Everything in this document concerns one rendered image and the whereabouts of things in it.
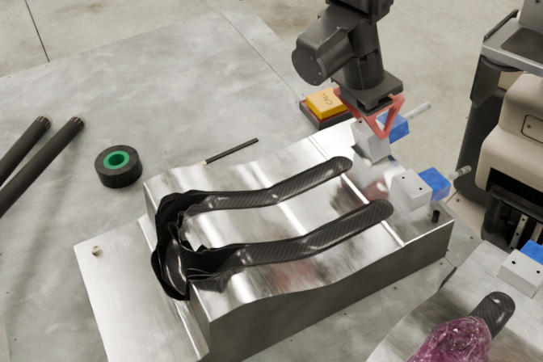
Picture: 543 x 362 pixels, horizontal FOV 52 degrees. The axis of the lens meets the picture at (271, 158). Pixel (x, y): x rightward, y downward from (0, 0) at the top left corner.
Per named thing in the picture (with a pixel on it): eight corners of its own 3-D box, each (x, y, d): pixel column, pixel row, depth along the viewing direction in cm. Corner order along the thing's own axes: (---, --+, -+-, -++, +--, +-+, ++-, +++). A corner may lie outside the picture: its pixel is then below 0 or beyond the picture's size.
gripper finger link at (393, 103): (373, 155, 82) (364, 106, 76) (348, 133, 87) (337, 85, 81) (411, 135, 83) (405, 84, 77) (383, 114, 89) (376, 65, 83)
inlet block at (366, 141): (420, 111, 92) (417, 85, 89) (440, 124, 89) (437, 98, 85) (355, 148, 90) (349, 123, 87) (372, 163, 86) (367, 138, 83)
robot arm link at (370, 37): (382, 0, 72) (350, -7, 76) (347, 27, 69) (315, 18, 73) (389, 45, 76) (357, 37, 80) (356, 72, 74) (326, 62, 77)
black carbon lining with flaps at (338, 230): (343, 159, 91) (343, 115, 84) (401, 226, 80) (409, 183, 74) (141, 245, 81) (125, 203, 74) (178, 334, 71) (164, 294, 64)
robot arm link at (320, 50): (397, -24, 66) (342, -47, 70) (333, 23, 62) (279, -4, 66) (390, 53, 75) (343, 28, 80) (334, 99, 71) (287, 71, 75)
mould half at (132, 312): (351, 154, 101) (355, 96, 92) (445, 256, 84) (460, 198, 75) (85, 268, 87) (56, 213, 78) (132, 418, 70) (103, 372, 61)
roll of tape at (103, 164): (109, 195, 98) (103, 182, 96) (93, 170, 103) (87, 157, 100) (149, 175, 101) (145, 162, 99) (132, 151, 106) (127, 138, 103)
